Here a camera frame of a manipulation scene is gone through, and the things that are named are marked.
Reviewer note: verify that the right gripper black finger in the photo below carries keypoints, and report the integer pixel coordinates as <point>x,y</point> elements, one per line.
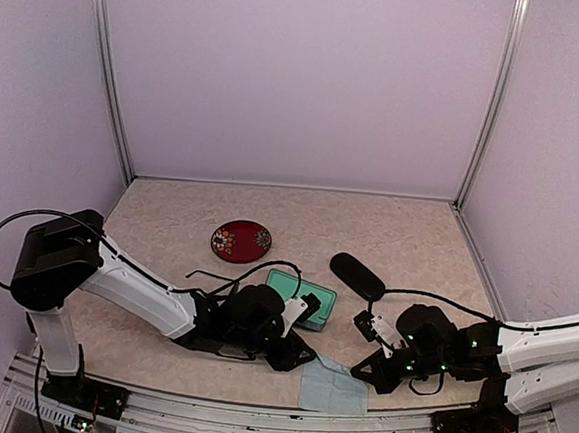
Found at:
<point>374,366</point>
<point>382,383</point>

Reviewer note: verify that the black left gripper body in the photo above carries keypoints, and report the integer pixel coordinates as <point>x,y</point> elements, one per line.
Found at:
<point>244,340</point>

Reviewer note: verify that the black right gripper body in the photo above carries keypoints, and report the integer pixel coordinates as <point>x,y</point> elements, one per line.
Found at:
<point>431,364</point>

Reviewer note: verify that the blue cloth pouch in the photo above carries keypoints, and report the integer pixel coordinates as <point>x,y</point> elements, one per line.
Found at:
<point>328,387</point>

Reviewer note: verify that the blue-grey hard glasses case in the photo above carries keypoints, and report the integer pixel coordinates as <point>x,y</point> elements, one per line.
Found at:
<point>289,286</point>

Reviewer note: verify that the black glasses case beige lining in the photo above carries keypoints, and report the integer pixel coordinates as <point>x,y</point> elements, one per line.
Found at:
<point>357,277</point>

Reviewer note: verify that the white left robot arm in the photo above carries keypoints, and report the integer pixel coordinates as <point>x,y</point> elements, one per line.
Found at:
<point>71,252</point>

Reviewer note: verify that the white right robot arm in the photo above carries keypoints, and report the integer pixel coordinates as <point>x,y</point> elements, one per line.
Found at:
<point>531,363</point>

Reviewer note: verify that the red floral plate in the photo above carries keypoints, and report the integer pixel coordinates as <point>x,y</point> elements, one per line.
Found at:
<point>241,241</point>

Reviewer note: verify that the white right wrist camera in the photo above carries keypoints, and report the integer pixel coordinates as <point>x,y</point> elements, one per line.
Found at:
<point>375,328</point>

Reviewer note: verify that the black frame sunglasses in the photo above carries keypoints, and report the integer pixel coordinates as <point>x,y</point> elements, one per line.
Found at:
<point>226,282</point>

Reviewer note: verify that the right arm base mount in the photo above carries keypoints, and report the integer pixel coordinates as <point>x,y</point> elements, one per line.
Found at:
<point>488,415</point>

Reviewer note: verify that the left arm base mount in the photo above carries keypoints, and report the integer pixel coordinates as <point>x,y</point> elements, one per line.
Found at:
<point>86,394</point>

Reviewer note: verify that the right metal corner post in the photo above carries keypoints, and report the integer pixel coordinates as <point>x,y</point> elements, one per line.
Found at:
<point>495,102</point>

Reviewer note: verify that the metal corner post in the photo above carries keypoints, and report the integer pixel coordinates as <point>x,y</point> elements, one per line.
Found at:
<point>495,102</point>
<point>102,26</point>

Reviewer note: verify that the left metal corner post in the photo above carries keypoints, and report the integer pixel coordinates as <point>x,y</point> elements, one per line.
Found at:
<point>102,26</point>

